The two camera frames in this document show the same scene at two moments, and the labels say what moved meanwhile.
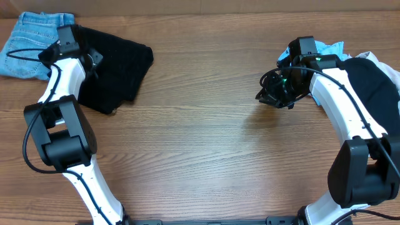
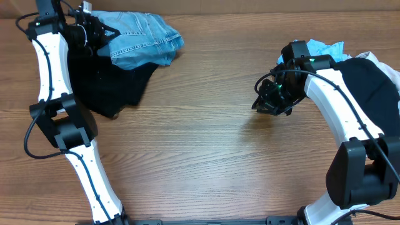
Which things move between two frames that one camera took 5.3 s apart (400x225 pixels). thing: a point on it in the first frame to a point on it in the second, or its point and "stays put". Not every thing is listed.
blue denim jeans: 33,32 to 144,39
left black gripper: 96,56 to 98,28
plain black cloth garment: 379,91 stays put
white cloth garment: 394,75 stays put
